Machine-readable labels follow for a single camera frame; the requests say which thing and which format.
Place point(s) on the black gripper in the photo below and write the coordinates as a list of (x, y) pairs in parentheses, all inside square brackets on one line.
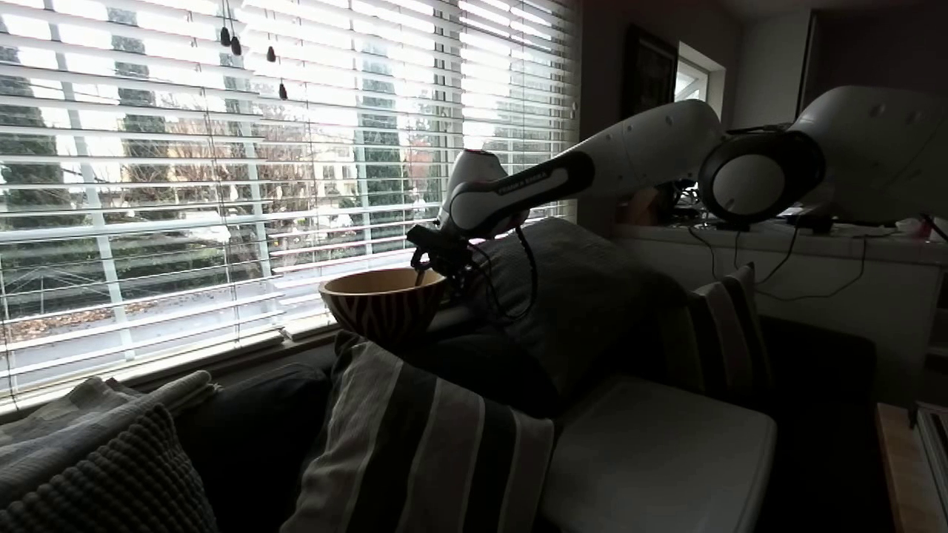
[(440, 249)]

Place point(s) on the wooden zebra-striped bowl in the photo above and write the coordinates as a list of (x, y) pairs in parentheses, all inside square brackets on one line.
[(385, 306)]

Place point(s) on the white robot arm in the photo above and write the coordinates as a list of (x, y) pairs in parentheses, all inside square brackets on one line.
[(858, 151)]

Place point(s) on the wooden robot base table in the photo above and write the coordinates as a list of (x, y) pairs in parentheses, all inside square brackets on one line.
[(911, 487)]

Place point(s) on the dark sofa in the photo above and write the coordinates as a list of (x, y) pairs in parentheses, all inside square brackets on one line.
[(253, 437)]

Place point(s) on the dark grey plain pillow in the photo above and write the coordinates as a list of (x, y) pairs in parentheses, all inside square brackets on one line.
[(550, 306)]

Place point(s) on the large striped pillow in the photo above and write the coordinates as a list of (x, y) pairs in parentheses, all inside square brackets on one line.
[(406, 451)]

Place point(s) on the white window blinds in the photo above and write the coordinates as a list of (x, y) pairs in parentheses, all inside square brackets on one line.
[(175, 175)]

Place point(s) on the small striped pillow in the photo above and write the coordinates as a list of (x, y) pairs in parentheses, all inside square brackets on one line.
[(733, 354)]

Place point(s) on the grey knitted pillow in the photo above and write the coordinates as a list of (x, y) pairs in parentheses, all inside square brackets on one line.
[(104, 459)]

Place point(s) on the white side cabinet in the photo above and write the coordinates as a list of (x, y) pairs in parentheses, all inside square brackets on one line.
[(880, 287)]

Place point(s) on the dark wall picture frame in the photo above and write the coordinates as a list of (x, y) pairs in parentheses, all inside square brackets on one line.
[(646, 71)]

